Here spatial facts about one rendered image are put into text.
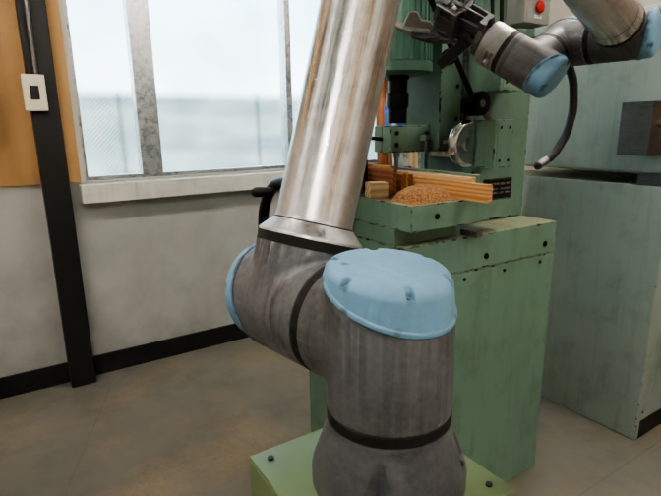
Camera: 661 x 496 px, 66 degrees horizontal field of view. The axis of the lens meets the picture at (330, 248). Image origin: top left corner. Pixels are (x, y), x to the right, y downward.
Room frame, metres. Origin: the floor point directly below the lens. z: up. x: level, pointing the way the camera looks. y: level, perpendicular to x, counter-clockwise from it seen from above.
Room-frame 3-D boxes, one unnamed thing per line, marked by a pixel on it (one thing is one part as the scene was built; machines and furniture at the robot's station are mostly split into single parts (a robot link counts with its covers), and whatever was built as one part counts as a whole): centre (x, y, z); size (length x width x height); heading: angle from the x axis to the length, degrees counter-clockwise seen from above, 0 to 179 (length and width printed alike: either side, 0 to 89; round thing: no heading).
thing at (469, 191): (1.34, -0.21, 0.92); 0.54 x 0.02 x 0.04; 32
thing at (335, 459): (0.55, -0.07, 0.70); 0.19 x 0.19 x 0.10
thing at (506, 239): (1.45, -0.29, 0.76); 0.57 x 0.45 x 0.09; 122
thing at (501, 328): (1.45, -0.28, 0.35); 0.58 x 0.45 x 0.71; 122
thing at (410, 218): (1.36, -0.07, 0.87); 0.61 x 0.30 x 0.06; 32
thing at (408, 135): (1.39, -0.20, 1.03); 0.14 x 0.07 x 0.09; 122
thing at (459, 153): (1.35, -0.36, 1.02); 0.12 x 0.03 x 0.12; 122
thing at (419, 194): (1.17, -0.21, 0.92); 0.14 x 0.09 x 0.04; 122
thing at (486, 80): (1.37, -0.44, 1.22); 0.09 x 0.08 x 0.15; 122
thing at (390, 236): (1.35, -0.13, 0.82); 0.40 x 0.21 x 0.04; 32
